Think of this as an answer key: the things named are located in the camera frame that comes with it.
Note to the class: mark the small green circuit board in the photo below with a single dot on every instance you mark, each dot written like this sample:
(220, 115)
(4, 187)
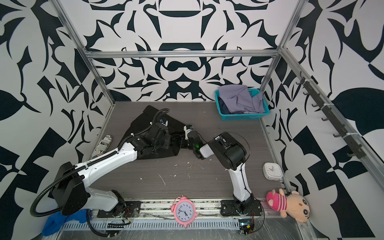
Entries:
(246, 226)

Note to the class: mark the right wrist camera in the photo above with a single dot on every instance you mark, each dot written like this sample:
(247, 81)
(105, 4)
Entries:
(187, 130)

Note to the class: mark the white slotted cable duct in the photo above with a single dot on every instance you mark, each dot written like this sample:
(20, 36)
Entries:
(198, 224)

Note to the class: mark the white square clock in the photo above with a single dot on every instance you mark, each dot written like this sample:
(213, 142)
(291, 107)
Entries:
(272, 171)

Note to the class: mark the purple grey skirt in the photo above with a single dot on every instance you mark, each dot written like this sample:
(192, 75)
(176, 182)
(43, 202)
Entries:
(239, 100)

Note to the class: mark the black wall hook rack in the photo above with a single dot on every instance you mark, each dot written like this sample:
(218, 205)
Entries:
(333, 115)

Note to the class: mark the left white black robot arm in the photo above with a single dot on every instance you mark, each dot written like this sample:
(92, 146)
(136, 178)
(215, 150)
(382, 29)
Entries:
(73, 191)

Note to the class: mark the black skirt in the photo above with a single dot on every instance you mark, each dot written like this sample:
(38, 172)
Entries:
(135, 134)

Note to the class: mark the pink alarm clock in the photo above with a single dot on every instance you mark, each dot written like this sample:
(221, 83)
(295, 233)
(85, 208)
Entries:
(184, 211)

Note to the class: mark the blue cloth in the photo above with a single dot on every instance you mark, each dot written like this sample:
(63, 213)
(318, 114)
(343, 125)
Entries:
(57, 220)

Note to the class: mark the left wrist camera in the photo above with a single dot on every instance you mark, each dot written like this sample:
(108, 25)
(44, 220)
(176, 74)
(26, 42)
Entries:
(164, 121)

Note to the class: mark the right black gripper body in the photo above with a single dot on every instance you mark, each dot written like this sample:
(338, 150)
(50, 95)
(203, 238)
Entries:
(187, 144)

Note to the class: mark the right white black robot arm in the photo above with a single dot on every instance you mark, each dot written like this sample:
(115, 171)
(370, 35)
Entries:
(232, 155)

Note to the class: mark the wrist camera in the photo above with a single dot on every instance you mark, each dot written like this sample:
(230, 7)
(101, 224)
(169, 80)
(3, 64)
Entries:
(187, 130)
(164, 121)

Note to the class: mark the teal plastic basket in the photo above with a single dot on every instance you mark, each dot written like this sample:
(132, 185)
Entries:
(241, 117)

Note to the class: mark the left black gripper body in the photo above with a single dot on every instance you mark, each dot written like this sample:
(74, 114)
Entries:
(164, 143)

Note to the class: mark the pink plush pig toy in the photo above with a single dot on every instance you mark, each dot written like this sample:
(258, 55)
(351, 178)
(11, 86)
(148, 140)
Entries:
(293, 205)

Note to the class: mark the dark navy garment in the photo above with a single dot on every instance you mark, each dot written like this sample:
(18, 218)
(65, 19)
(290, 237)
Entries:
(223, 108)

